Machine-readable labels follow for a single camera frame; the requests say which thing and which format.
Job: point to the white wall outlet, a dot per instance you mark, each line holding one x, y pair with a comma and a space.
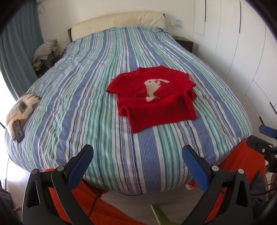
176, 23

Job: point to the cream padded headboard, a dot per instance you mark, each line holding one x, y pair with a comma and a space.
116, 22

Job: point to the striped bed blanket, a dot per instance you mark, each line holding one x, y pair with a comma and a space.
86, 93

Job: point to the white wardrobe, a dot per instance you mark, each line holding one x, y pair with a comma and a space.
242, 49

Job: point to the teal curtain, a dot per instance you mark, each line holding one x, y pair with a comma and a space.
19, 49

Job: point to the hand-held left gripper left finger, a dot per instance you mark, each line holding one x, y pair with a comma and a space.
80, 166

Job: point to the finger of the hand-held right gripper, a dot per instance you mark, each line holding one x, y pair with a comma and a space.
257, 143
267, 130

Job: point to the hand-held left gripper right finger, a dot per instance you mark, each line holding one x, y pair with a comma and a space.
195, 166

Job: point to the pile of clothes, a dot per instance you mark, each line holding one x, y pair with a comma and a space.
44, 52

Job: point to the orange fuzzy blanket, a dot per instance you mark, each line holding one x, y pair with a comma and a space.
238, 158

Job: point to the patterned pillow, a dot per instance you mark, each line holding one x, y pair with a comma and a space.
19, 112

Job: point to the dark wooden nightstand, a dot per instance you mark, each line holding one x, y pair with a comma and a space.
185, 42

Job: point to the red sweater with white rabbit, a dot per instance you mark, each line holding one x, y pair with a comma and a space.
151, 101

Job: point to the green flat object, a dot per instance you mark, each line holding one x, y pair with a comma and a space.
161, 215

